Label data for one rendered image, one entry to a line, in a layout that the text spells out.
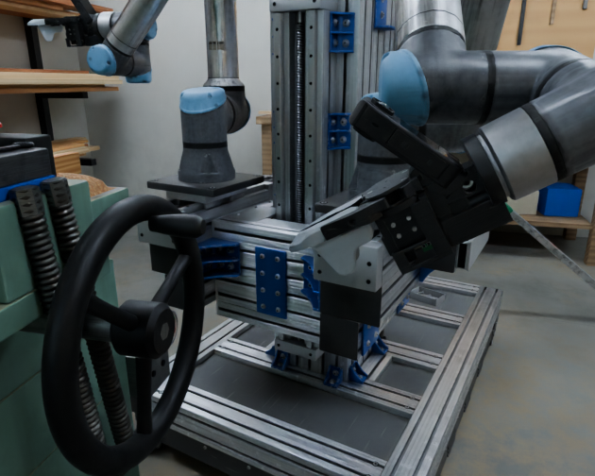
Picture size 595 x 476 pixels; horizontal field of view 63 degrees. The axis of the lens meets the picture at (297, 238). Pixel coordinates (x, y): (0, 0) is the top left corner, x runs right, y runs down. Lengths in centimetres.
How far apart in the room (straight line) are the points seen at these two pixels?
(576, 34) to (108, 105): 358
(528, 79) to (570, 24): 330
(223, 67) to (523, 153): 105
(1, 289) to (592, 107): 53
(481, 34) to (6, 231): 76
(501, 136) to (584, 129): 6
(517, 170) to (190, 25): 386
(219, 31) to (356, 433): 110
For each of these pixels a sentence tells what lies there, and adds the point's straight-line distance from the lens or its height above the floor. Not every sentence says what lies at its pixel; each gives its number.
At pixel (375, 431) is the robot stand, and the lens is 136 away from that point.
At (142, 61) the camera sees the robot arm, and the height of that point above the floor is 112.
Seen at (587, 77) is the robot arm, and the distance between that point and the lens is 49.
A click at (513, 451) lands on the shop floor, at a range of 173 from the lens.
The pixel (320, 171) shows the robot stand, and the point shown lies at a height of 86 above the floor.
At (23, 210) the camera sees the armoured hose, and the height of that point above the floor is 95.
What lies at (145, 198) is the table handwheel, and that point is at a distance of 52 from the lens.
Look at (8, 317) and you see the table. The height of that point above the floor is 86.
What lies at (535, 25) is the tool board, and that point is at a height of 142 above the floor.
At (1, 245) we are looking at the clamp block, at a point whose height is 93.
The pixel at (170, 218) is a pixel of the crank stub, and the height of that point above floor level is 93.
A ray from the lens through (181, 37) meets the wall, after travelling 423.
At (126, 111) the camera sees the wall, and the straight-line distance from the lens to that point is 451.
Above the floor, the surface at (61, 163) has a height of 93.
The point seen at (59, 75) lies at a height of 111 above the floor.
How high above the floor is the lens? 106
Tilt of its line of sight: 18 degrees down
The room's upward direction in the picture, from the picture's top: straight up
